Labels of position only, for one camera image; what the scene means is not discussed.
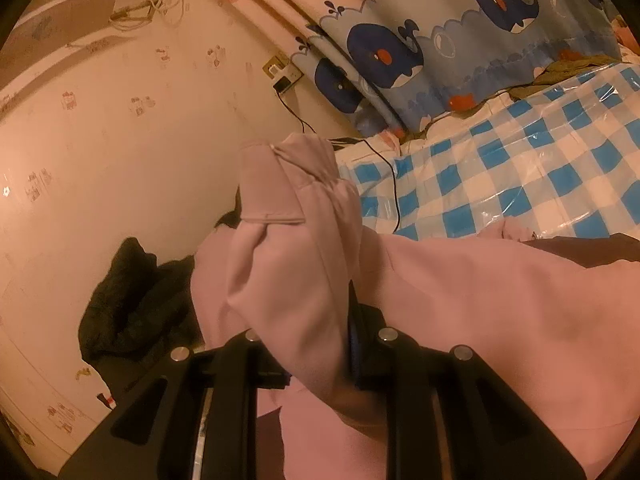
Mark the whale print curtain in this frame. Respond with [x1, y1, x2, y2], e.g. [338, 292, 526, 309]
[165, 0, 640, 137]

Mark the pink and brown jacket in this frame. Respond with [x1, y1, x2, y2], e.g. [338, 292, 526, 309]
[190, 132, 640, 480]

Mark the wall socket with charger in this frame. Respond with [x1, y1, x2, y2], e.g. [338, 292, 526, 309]
[263, 51, 304, 95]

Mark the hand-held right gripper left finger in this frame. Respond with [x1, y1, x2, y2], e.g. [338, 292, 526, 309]
[59, 329, 292, 480]

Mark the blue checkered plastic sheet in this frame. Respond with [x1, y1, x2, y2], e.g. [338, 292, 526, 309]
[332, 62, 640, 242]

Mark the olive green cloth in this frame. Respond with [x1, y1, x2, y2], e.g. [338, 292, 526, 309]
[532, 55, 624, 87]

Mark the wall air conditioner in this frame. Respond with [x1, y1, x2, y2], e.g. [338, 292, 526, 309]
[0, 0, 119, 93]

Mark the pink cloth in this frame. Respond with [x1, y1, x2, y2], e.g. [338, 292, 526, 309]
[612, 16, 640, 62]

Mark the black charger cable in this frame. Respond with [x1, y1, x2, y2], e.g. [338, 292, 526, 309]
[274, 86, 402, 234]

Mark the bundled cable on wall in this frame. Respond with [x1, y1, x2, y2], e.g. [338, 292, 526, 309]
[109, 0, 187, 29]

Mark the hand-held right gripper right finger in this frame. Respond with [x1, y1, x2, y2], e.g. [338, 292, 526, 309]
[347, 280, 587, 480]

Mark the black cloth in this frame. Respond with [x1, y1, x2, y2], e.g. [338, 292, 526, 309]
[77, 236, 206, 398]

